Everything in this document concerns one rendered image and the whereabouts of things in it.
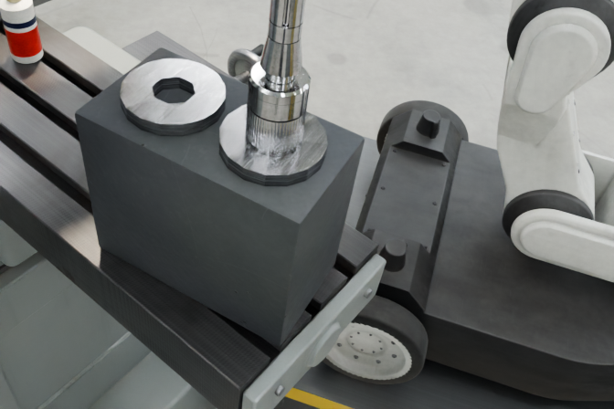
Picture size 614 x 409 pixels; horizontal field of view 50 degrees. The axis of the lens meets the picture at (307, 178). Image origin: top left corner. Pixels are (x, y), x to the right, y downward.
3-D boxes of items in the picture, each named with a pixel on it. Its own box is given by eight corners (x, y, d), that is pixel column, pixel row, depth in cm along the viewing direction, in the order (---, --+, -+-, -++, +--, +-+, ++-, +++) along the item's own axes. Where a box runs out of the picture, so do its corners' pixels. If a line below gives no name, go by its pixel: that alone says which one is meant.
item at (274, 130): (301, 159, 53) (308, 108, 49) (242, 152, 52) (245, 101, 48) (302, 120, 56) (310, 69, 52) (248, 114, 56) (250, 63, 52)
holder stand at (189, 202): (168, 178, 76) (160, 33, 62) (335, 263, 71) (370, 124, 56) (97, 247, 69) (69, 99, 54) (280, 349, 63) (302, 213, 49)
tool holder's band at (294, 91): (308, 108, 49) (310, 98, 48) (245, 101, 48) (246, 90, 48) (310, 69, 52) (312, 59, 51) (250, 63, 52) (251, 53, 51)
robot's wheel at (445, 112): (455, 178, 155) (481, 113, 141) (451, 192, 151) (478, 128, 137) (373, 153, 157) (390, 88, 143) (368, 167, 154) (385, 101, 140)
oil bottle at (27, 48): (31, 43, 91) (15, -30, 83) (49, 56, 89) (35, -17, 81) (5, 55, 88) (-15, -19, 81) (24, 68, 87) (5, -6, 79)
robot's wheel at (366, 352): (413, 373, 119) (442, 314, 104) (408, 399, 115) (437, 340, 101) (308, 339, 121) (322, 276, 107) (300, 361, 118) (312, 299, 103)
